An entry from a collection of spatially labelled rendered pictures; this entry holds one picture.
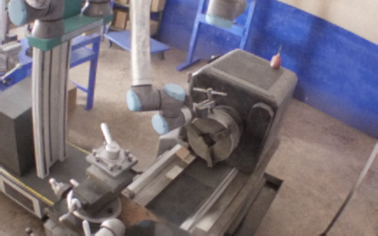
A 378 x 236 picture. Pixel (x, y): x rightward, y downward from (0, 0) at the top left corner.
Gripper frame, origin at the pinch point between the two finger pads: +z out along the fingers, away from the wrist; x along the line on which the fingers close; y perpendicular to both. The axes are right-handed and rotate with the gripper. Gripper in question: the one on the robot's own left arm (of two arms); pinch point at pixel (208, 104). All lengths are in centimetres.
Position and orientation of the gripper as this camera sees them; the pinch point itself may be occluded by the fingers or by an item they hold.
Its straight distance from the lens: 180.9
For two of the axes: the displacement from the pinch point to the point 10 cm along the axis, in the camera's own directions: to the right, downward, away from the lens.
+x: 7.4, 1.9, -6.4
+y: 0.6, 9.4, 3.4
